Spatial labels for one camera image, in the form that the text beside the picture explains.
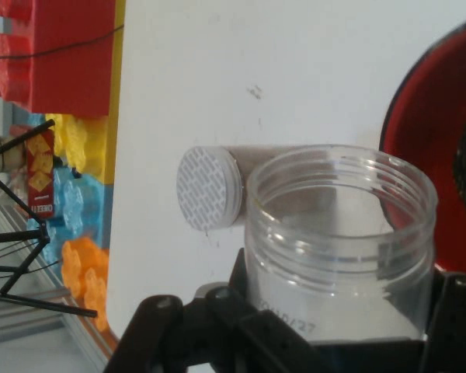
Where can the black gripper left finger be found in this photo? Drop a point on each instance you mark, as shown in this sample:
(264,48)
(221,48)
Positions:
(217,330)

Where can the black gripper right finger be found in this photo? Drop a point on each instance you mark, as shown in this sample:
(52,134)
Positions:
(458,318)

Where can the clear plastic jar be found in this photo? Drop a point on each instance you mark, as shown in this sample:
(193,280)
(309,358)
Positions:
(334,295)

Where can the orange giant toy block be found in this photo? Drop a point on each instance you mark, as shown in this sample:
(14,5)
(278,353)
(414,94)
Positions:
(89,272)

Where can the jar with white patterned lid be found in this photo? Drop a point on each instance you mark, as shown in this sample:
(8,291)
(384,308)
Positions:
(207,186)

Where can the red bowl with black rim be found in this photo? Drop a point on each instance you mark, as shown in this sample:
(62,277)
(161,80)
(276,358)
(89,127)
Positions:
(419,128)

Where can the blue giant toy block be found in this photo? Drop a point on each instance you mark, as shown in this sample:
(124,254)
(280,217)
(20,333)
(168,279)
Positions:
(70,198)

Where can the black tripod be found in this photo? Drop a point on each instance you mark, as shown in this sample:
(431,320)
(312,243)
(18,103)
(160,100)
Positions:
(42,232)

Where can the yellow giant toy block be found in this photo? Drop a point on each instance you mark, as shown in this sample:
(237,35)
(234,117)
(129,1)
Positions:
(89,147)

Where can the red cracker box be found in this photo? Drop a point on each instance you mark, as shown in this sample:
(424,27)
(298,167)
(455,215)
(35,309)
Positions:
(40,175)

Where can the white plastic cylinder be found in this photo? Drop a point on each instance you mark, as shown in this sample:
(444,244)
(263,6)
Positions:
(11,159)

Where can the red giant toy block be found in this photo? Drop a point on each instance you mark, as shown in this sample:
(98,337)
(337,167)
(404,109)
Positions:
(62,70)

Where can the aluminium rail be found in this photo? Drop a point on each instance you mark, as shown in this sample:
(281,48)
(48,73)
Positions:
(31,324)

